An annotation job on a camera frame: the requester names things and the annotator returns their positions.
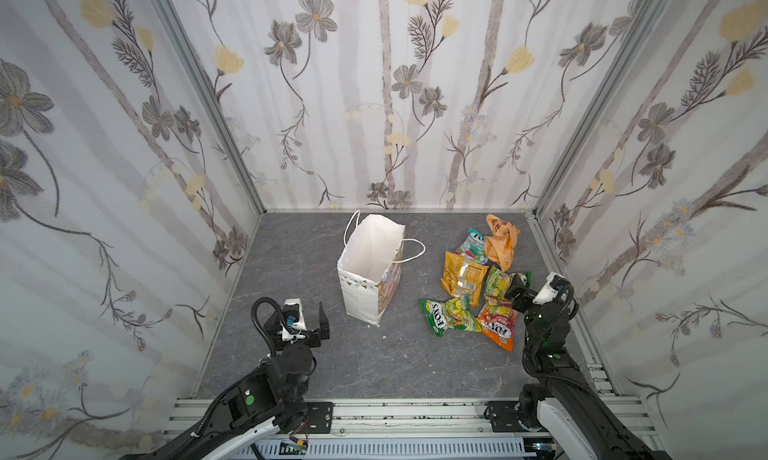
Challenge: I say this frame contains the cartoon animal paper bag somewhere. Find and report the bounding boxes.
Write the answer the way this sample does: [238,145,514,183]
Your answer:
[336,210,426,326]

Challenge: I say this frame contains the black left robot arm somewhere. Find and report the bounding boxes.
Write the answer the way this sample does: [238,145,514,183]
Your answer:
[124,297,330,459]

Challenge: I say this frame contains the tan paper bag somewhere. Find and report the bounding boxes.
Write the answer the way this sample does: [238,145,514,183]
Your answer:
[484,214,520,272]

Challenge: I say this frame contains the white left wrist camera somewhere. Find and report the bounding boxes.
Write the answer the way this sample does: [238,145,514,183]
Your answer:
[282,298,307,334]

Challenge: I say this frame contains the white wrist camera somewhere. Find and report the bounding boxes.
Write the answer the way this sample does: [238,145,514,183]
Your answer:
[282,298,307,334]
[533,272,571,305]

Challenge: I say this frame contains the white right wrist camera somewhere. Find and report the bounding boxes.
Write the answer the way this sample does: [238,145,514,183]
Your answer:
[533,272,571,305]

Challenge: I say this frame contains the green yellow snack bag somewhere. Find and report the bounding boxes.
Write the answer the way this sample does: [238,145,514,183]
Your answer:
[420,295,482,337]
[483,265,532,300]

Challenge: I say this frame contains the aluminium corner post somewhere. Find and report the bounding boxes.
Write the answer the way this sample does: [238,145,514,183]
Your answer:
[532,0,673,216]
[140,0,267,216]

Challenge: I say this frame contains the yellow chips snack bag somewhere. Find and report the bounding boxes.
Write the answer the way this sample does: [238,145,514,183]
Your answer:
[440,252,489,307]

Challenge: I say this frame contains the orange candy snack bag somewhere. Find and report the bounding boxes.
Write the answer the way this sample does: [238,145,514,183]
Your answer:
[477,296,517,351]

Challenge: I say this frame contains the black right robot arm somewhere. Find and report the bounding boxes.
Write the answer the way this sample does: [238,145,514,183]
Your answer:
[504,273,669,459]

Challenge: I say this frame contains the teal candy snack bag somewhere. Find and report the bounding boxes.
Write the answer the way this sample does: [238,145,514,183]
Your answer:
[454,228,488,265]

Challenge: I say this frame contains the aluminium left corner post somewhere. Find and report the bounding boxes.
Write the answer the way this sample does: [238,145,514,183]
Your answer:
[140,0,267,216]

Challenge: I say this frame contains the aluminium right corner post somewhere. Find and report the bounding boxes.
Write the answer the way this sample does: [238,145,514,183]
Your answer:
[532,0,673,216]

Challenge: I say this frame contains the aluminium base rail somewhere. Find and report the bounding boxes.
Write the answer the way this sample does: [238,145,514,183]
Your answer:
[163,396,664,459]

